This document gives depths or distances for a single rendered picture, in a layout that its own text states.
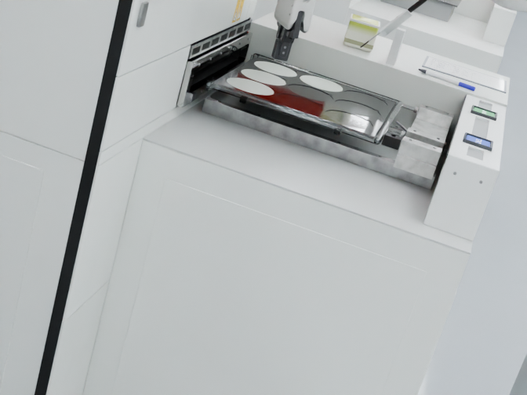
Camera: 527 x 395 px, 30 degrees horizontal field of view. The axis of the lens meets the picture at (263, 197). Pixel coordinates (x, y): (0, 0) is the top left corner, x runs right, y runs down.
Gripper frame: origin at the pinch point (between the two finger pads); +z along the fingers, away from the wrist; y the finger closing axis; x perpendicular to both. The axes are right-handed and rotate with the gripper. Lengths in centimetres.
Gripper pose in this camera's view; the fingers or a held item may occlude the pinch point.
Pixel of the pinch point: (281, 49)
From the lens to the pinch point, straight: 205.4
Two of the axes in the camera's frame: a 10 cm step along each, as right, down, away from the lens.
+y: -2.9, -4.2, 8.6
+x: -9.2, -1.2, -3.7
